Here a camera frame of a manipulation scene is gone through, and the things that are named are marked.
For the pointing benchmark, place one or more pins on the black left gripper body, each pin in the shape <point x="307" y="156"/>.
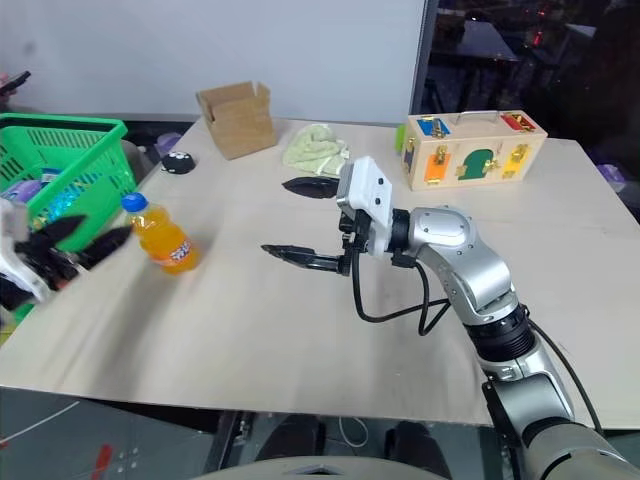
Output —
<point x="52" y="265"/>

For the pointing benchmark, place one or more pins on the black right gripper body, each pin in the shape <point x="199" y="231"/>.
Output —
<point x="357" y="235"/>

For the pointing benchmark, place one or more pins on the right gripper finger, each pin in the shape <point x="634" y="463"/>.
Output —
<point x="310" y="187"/>
<point x="305" y="259"/>

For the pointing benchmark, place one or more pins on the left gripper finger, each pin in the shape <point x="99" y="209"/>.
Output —
<point x="60" y="230"/>
<point x="107" y="242"/>

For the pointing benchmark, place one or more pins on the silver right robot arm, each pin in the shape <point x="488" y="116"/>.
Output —
<point x="450" y="235"/>

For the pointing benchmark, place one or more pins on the green plastic basket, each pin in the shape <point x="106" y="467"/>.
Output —
<point x="75" y="165"/>

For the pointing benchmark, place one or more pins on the shiny blue packet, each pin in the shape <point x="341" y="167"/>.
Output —
<point x="65" y="202"/>

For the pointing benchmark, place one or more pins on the light green towel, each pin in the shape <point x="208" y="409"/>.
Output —
<point x="312" y="147"/>

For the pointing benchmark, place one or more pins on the blue snack packet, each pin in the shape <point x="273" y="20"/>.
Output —
<point x="51" y="175"/>

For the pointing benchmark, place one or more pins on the purple snack packet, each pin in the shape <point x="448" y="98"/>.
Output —
<point x="20" y="191"/>

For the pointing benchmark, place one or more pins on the orange soda bottle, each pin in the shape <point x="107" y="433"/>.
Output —
<point x="167" y="240"/>

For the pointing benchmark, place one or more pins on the brown cardboard box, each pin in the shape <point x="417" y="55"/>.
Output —
<point x="245" y="130"/>

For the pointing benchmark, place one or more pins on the small green object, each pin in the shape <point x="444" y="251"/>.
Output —
<point x="400" y="137"/>

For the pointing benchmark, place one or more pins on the black round plush toy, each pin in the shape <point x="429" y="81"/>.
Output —
<point x="177" y="164"/>

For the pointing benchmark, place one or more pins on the pale purple object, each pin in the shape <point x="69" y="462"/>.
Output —
<point x="167" y="144"/>

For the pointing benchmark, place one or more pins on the wooden latch puzzle box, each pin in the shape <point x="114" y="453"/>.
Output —
<point x="470" y="160"/>

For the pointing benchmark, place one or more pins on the black smartphone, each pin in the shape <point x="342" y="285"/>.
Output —
<point x="16" y="81"/>

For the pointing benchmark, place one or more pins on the white partition panel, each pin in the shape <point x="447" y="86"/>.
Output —
<point x="200" y="45"/>

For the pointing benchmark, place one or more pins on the grey robot torso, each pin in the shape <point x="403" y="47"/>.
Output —
<point x="350" y="470"/>

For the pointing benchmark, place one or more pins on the dark background table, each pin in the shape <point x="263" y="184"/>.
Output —
<point x="475" y="45"/>

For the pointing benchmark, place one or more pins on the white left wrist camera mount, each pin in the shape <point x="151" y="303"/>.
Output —
<point x="15" y="220"/>

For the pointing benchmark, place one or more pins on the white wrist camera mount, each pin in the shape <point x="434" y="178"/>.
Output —
<point x="15" y="220"/>
<point x="372" y="187"/>

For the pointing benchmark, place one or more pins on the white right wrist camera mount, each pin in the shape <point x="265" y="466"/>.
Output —
<point x="372" y="187"/>

